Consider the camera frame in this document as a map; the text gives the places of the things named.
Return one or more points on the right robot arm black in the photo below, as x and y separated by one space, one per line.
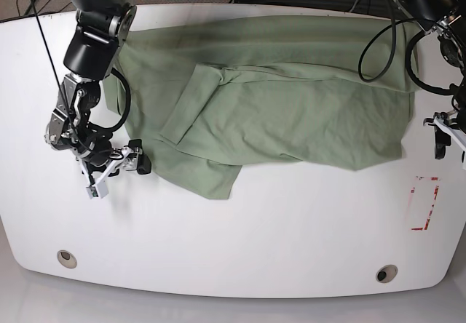
102 27

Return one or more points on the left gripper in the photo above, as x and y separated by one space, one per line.
446 131

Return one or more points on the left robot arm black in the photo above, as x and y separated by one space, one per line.
446 18

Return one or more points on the table grommet hole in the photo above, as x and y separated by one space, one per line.
386 274
66 259

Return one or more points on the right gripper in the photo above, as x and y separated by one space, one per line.
109 162

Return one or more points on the left table grommet hole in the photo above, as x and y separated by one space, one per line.
66 259

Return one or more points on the right table grommet hole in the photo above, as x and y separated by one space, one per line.
386 274

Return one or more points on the green t-shirt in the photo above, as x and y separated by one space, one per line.
208 99

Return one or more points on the red tape rectangle marking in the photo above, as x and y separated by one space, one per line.
421 202

